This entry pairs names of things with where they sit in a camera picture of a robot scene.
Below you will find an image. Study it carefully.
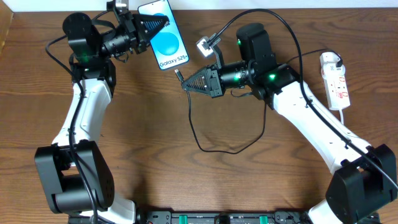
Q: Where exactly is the black USB charging cable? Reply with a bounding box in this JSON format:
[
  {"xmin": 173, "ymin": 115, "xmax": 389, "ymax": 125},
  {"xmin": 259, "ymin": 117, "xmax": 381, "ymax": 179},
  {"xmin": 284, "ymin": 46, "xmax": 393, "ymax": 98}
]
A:
[{"xmin": 174, "ymin": 49, "xmax": 343, "ymax": 155}]

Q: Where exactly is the blue Galaxy smartphone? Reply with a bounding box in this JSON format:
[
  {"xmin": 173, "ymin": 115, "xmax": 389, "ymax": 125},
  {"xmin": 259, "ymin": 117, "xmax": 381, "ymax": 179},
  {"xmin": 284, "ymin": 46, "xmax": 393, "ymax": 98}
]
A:
[{"xmin": 138, "ymin": 0, "xmax": 189, "ymax": 70}]

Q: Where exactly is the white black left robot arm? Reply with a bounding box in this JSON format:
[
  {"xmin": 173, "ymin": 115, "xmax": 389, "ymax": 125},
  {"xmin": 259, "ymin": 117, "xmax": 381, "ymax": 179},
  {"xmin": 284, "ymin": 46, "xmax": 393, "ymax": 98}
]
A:
[{"xmin": 34, "ymin": 1, "xmax": 169, "ymax": 223}]

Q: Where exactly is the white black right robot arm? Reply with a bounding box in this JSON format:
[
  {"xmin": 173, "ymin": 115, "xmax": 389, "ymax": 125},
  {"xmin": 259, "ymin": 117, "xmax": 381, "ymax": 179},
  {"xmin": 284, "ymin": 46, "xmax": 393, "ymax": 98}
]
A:
[{"xmin": 181, "ymin": 23, "xmax": 397, "ymax": 223}]

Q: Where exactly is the white USB charger adapter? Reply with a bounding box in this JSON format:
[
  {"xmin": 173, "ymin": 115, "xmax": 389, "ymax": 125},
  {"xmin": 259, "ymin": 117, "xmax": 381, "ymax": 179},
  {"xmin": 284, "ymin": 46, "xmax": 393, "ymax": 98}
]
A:
[{"xmin": 322, "ymin": 62, "xmax": 346, "ymax": 80}]

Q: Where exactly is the white power strip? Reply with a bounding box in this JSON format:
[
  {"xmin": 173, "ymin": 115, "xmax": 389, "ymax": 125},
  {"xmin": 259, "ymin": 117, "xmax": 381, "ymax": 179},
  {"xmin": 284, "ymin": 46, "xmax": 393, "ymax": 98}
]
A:
[{"xmin": 320, "ymin": 52, "xmax": 351, "ymax": 111}]

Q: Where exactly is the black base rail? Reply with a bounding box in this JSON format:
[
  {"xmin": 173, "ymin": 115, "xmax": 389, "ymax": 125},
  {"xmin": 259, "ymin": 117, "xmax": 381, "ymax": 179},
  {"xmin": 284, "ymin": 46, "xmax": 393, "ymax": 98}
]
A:
[{"xmin": 136, "ymin": 211, "xmax": 310, "ymax": 224}]

